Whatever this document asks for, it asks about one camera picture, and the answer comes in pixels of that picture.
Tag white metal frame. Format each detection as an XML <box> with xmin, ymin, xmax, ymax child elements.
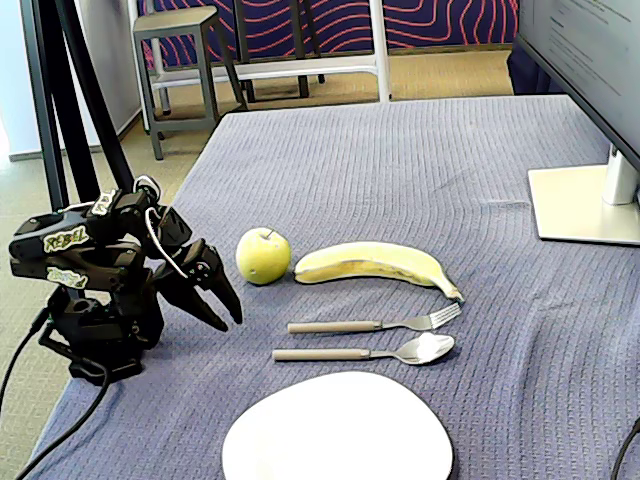
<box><xmin>149</xmin><ymin>0</ymin><xmax>392</xmax><ymax>104</ymax></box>

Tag purple panel with pink lines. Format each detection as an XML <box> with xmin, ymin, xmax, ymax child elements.
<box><xmin>137</xmin><ymin>0</ymin><xmax>520</xmax><ymax>69</ymax></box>

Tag green apple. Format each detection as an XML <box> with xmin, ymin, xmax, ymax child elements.
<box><xmin>235</xmin><ymin>227</ymin><xmax>293</xmax><ymax>286</ymax></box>

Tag white plate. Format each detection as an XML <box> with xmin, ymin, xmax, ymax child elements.
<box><xmin>222</xmin><ymin>370</ymin><xmax>455</xmax><ymax>480</ymax></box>

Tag blue woven table cloth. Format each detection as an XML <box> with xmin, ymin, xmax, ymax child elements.
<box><xmin>29</xmin><ymin>94</ymin><xmax>640</xmax><ymax>480</ymax></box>

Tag black tripod stand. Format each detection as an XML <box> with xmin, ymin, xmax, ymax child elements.
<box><xmin>19</xmin><ymin>0</ymin><xmax>139</xmax><ymax>214</ymax></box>

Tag fork with beige handle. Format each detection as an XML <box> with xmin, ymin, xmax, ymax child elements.
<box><xmin>287</xmin><ymin>301</ymin><xmax>463</xmax><ymax>336</ymax></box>

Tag yellow banana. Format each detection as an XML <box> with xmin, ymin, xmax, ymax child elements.
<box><xmin>293</xmin><ymin>241</ymin><xmax>466</xmax><ymax>304</ymax></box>

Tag black chair legs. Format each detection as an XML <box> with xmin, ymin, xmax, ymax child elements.
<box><xmin>233</xmin><ymin>0</ymin><xmax>327</xmax><ymax>104</ymax></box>

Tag computer monitor with silver stand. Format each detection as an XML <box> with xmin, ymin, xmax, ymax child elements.
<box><xmin>514</xmin><ymin>0</ymin><xmax>640</xmax><ymax>246</ymax></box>

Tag red white servo wire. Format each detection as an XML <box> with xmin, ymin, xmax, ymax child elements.
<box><xmin>133</xmin><ymin>174</ymin><xmax>162</xmax><ymax>199</ymax></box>
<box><xmin>143</xmin><ymin>205</ymin><xmax>190</xmax><ymax>279</ymax></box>

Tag grey metal stool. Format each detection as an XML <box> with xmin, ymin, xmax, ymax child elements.
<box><xmin>132</xmin><ymin>4</ymin><xmax>250</xmax><ymax>161</ymax></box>

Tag spoon with beige handle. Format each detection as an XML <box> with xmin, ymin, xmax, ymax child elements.
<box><xmin>272</xmin><ymin>331</ymin><xmax>456</xmax><ymax>365</ymax></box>

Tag black cable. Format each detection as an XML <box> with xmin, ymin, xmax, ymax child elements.
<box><xmin>610</xmin><ymin>417</ymin><xmax>640</xmax><ymax>480</ymax></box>
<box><xmin>12</xmin><ymin>367</ymin><xmax>110</xmax><ymax>480</ymax></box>
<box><xmin>0</xmin><ymin>309</ymin><xmax>51</xmax><ymax>416</ymax></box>

